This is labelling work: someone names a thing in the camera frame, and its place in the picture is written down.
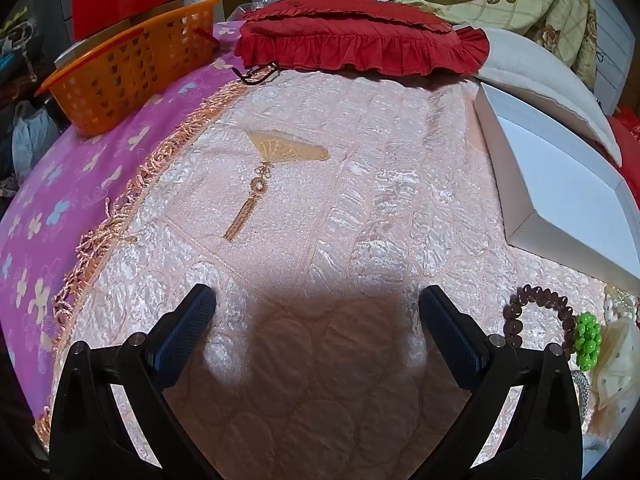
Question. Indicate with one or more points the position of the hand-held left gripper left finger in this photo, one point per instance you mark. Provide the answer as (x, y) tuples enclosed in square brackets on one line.
[(185, 330)]

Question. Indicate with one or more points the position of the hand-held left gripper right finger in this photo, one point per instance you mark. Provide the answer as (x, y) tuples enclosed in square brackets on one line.
[(450, 335)]

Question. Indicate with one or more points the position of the cream fluffy scrunchie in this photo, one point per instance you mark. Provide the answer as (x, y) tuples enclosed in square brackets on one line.
[(617, 360)]

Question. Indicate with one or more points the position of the white shallow box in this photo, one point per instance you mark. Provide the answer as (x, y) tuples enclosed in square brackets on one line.
[(550, 185)]

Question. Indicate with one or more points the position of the pink quilted bedspread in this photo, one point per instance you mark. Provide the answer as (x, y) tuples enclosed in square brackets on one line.
[(350, 185)]

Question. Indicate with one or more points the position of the purple flower print blanket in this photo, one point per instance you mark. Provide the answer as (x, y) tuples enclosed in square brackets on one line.
[(75, 185)]

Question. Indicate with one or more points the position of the grey plastic bag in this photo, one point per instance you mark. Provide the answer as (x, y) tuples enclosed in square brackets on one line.
[(30, 135)]

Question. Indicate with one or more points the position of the orange plastic basket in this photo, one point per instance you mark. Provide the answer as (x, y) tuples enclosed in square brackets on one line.
[(125, 75)]

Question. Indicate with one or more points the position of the white pillow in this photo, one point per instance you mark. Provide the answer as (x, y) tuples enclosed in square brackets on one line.
[(540, 75)]

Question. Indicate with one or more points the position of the round red ruffled cushion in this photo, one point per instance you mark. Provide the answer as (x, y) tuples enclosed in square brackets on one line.
[(350, 35)]

